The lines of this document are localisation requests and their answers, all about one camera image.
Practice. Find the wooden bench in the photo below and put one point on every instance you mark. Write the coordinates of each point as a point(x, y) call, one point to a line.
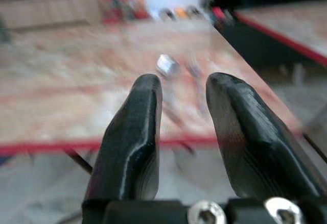
point(48, 11)

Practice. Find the red toy pile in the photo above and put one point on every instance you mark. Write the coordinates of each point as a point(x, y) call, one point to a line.
point(122, 5)

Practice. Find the silver metal spoon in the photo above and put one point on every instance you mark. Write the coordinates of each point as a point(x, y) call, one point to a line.
point(167, 67)

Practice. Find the patterned tablecloth with red border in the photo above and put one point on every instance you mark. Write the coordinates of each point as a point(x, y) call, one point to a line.
point(143, 81)

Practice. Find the table with red edge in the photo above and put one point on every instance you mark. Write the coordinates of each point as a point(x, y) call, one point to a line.
point(286, 27)

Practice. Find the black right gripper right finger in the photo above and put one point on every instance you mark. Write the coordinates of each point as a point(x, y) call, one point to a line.
point(255, 142)

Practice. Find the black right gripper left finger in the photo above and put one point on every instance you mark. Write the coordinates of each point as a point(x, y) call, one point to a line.
point(132, 137)

